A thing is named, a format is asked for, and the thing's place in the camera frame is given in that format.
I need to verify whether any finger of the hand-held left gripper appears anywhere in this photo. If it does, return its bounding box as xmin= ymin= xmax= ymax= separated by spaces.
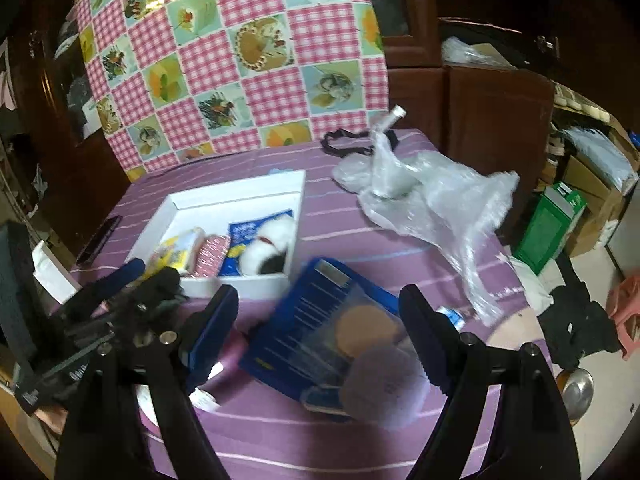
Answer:
xmin=75 ymin=258 xmax=147 ymax=313
xmin=131 ymin=266 xmax=188 ymax=311

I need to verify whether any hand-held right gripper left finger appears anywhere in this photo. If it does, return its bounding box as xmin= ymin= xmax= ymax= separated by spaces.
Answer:
xmin=55 ymin=285 xmax=240 ymax=480

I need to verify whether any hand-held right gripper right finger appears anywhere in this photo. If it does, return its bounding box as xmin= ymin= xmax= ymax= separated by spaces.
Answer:
xmin=398 ymin=284 xmax=582 ymax=480

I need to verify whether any purple label white bottle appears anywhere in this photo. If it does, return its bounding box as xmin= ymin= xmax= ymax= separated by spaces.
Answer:
xmin=189 ymin=329 xmax=247 ymax=412

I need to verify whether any yellow and white packet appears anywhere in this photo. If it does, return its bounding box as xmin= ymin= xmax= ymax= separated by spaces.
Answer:
xmin=149 ymin=227 xmax=207 ymax=277

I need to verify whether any glittery pink pouch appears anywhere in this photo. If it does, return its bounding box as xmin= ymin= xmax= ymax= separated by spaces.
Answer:
xmin=192 ymin=233 xmax=232 ymax=278

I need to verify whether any white shallow box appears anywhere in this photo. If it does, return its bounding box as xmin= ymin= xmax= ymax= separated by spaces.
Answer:
xmin=129 ymin=169 xmax=307 ymax=297

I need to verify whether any blue and white snack packet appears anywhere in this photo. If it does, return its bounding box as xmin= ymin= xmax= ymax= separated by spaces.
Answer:
xmin=226 ymin=208 xmax=294 ymax=277

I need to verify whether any blue cotton pad pack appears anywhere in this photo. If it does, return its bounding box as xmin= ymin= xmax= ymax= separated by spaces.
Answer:
xmin=246 ymin=257 xmax=428 ymax=413

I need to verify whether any white and black plush toy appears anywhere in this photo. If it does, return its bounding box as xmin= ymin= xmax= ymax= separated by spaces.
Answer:
xmin=239 ymin=212 xmax=297 ymax=276

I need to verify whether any small blue capped bottle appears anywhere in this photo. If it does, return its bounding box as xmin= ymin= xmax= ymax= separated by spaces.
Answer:
xmin=436 ymin=307 xmax=467 ymax=332

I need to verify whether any black remote control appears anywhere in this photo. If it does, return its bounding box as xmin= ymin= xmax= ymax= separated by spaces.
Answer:
xmin=75 ymin=215 xmax=124 ymax=269

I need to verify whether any white paper roll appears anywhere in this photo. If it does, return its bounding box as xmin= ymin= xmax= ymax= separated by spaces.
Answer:
xmin=31 ymin=241 xmax=82 ymax=305

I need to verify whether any white cloth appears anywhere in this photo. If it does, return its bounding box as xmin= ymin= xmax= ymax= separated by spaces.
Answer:
xmin=509 ymin=254 xmax=557 ymax=312

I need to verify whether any clear plastic bag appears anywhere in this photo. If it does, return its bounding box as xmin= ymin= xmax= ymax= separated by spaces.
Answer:
xmin=331 ymin=134 xmax=521 ymax=327

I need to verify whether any purple striped tablecloth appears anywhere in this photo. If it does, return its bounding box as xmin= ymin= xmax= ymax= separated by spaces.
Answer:
xmin=67 ymin=129 xmax=556 ymax=480

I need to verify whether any black cloth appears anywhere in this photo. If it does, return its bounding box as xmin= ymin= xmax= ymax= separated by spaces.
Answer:
xmin=539 ymin=254 xmax=622 ymax=372

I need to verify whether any green carton box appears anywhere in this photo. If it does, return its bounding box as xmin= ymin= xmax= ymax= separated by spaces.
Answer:
xmin=514 ymin=182 xmax=589 ymax=277

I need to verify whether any metal bowl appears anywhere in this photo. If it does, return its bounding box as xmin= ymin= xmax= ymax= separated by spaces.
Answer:
xmin=556 ymin=366 xmax=596 ymax=422

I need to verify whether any glass door wooden cabinet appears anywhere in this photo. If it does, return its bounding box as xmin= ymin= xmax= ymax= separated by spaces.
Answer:
xmin=0 ymin=0 xmax=132 ymax=266

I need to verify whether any pink plastic stool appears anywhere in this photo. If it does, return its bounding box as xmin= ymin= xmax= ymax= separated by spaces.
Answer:
xmin=606 ymin=269 xmax=640 ymax=358

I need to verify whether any cardboard box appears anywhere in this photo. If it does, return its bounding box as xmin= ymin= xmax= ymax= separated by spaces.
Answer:
xmin=564 ymin=154 xmax=640 ymax=258

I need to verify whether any pink checked printed cloth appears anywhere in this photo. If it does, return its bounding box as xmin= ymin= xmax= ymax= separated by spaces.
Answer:
xmin=74 ymin=0 xmax=392 ymax=184

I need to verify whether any brown wooden cabinet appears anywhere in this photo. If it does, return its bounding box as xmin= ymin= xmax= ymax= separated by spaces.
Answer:
xmin=380 ymin=0 xmax=557 ymax=191

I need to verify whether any black strap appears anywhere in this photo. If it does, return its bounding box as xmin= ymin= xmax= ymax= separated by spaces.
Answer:
xmin=320 ymin=128 xmax=399 ymax=157

